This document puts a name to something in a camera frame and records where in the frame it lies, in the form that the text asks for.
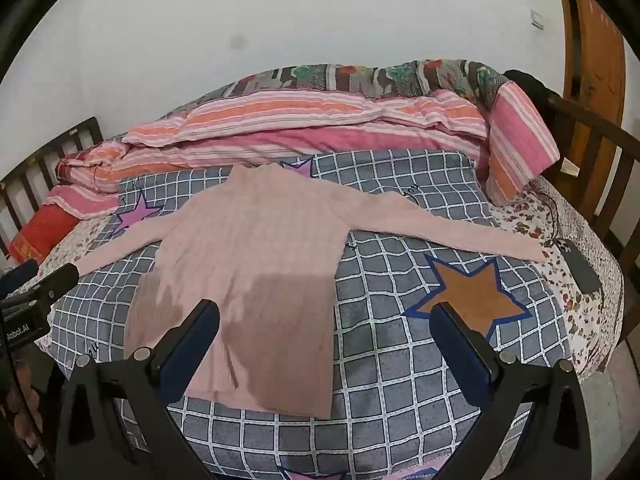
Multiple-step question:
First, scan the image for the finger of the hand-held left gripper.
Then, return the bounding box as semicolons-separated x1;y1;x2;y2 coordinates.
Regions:
31;262;81;311
0;259;40;297

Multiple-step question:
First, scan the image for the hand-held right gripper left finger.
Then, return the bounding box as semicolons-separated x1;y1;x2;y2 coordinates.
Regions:
55;299;221;480

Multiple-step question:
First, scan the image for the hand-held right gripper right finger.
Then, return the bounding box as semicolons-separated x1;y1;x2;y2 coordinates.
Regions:
430;301;591;480

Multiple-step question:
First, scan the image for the pink knit sweater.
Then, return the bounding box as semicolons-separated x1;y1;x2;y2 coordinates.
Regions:
75;164;551;418

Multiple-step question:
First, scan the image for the person's left hand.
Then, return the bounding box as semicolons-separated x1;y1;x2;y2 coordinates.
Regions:
0;362;42;456

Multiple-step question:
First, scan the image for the red pillow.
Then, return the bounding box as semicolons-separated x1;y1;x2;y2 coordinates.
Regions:
9;202;81;266

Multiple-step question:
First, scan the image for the grey checked star blanket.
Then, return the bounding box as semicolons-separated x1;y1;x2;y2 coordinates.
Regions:
50;152;571;480

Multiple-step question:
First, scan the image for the black phone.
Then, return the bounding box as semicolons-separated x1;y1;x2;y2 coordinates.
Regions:
560;237;603;295

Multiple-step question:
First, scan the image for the pink orange striped quilt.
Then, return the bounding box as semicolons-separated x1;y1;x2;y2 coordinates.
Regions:
42;80;560;221

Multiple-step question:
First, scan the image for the dark cloth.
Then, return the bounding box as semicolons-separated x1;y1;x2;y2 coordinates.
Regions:
505;69;556;111

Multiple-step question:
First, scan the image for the brown green patterned quilt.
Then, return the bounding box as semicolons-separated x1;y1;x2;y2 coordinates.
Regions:
165;59;521;111

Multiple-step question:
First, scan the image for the wooden door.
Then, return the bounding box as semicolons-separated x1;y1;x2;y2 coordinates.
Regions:
552;0;628;131

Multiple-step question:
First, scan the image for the black cable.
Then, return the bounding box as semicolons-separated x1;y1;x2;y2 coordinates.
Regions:
530;185;566;250

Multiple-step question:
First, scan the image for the dark wooden bed frame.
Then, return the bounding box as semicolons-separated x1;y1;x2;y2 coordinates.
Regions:
0;69;640;376

